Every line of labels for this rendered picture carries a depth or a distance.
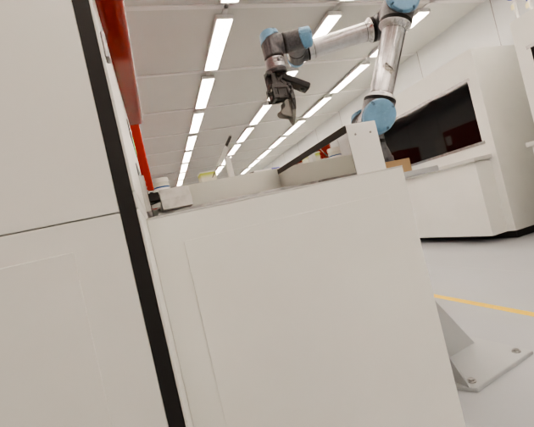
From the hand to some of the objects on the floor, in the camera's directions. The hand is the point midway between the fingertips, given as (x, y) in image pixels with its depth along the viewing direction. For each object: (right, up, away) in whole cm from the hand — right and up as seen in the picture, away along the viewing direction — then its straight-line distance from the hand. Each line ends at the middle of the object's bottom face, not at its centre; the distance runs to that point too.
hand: (294, 121), depth 128 cm
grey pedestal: (+64, -99, +14) cm, 119 cm away
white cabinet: (0, -114, -8) cm, 114 cm away
